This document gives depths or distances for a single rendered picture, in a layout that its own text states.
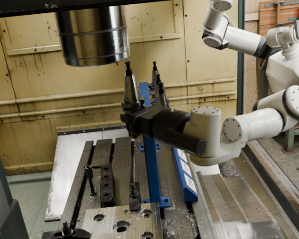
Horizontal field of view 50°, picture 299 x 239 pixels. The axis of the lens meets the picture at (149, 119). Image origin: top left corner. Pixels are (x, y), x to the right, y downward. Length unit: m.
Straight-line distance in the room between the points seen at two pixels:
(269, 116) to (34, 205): 1.43
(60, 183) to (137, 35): 0.89
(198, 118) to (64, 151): 1.32
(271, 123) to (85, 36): 0.46
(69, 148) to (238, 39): 1.10
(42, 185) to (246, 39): 1.40
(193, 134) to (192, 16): 1.19
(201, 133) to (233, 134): 0.11
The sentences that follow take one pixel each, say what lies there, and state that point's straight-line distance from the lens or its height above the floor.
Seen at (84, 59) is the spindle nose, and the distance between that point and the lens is 0.72.
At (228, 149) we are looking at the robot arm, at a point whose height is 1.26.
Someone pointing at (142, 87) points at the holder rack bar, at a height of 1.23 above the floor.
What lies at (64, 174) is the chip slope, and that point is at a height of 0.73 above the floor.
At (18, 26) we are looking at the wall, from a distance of 1.88.
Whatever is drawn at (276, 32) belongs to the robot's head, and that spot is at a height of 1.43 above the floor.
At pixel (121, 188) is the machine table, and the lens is 1.29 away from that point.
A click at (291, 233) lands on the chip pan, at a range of 1.45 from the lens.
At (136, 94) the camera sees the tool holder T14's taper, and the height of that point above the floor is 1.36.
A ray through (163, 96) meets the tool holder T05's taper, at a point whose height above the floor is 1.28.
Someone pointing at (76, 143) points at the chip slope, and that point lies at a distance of 1.92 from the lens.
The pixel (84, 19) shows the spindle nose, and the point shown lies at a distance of 0.70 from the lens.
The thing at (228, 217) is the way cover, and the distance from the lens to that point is 1.34.
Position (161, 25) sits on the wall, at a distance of 1.78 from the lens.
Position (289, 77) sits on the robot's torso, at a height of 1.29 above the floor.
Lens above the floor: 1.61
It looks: 22 degrees down
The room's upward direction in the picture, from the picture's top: 6 degrees counter-clockwise
